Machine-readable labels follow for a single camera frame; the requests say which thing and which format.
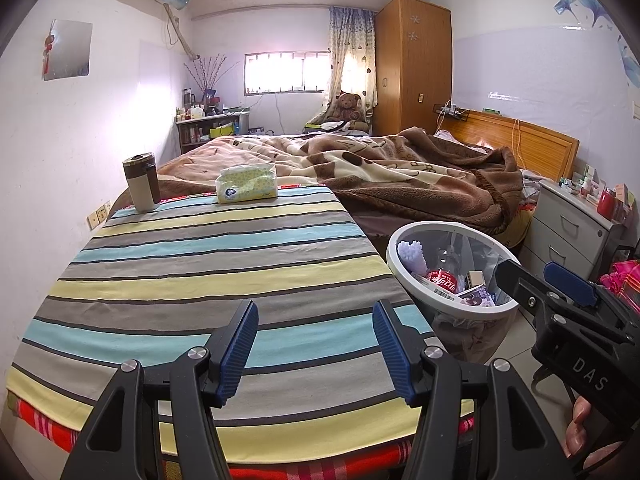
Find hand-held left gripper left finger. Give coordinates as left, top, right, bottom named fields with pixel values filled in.
left=60, top=300, right=261, bottom=480

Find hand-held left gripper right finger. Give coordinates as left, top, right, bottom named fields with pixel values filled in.
left=372, top=299, right=581, bottom=480

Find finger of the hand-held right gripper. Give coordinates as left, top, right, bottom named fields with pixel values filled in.
left=494, top=259, right=576, bottom=318
left=544, top=261, right=640, bottom=333

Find clear bottle red label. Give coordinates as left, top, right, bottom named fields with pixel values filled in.
left=425, top=247, right=469, bottom=295

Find white round trash bin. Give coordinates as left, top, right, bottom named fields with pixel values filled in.
left=386, top=221, right=522, bottom=322

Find person's right hand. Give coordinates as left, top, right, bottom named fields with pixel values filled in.
left=564, top=396, right=595, bottom=461

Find pink cloth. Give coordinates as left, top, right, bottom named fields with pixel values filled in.
left=597, top=259, right=640, bottom=312

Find grey drawer cabinet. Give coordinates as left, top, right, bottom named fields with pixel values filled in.
left=520, top=180, right=626, bottom=282

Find clear plastic bin liner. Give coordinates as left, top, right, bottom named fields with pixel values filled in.
left=430, top=235, right=518, bottom=367

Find striped bed cloth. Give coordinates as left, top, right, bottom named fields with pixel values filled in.
left=5, top=185, right=476, bottom=463

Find red cup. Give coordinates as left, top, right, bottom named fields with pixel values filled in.
left=596, top=187, right=617, bottom=221

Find assorted small medicine boxes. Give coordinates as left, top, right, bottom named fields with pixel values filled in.
left=559, top=165, right=640, bottom=226

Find red plaid bed sheet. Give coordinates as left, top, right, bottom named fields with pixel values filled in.
left=7, top=195, right=476, bottom=480

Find wooden headboard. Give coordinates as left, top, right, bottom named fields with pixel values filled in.
left=445, top=109, right=581, bottom=182

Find brown printed blanket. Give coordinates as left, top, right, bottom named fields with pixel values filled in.
left=160, top=127, right=526, bottom=233

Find yellow dotted tissue pack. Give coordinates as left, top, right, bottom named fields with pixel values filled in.
left=215, top=162, right=279, bottom=204

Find white power strip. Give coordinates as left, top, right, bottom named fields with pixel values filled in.
left=432, top=102, right=469, bottom=121

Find brown and cream tumbler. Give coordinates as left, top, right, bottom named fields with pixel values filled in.
left=123, top=155, right=162, bottom=213

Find small shelf unit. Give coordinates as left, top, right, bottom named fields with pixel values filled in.
left=175, top=112, right=251, bottom=154

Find wooden wardrobe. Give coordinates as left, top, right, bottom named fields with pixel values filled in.
left=374, top=0, right=453, bottom=136

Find brown teddy bear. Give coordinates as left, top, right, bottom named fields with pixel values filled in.
left=325, top=91, right=369, bottom=132

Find group of bottles and jars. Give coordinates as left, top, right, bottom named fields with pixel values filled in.
left=176, top=87, right=224, bottom=121

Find dried branches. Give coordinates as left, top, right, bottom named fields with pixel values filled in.
left=184, top=55, right=241, bottom=92

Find patterned curtain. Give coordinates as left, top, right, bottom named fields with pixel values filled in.
left=327, top=6, right=378, bottom=111

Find barred window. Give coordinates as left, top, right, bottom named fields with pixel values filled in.
left=243, top=51, right=331, bottom=95

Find air conditioner pipe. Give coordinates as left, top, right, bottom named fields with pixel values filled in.
left=165, top=5, right=202, bottom=59

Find black metal frame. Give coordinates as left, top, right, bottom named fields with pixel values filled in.
left=592, top=235, right=640, bottom=281

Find yellow cable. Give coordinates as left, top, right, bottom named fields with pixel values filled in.
left=510, top=119, right=524, bottom=167

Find wall socket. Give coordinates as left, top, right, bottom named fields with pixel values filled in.
left=87, top=201, right=112, bottom=231

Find blue flower wall sticker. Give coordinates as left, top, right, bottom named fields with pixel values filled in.
left=552, top=0, right=640, bottom=87

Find silver wall mirror sheet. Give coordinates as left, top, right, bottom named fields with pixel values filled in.
left=42, top=19, right=94, bottom=81

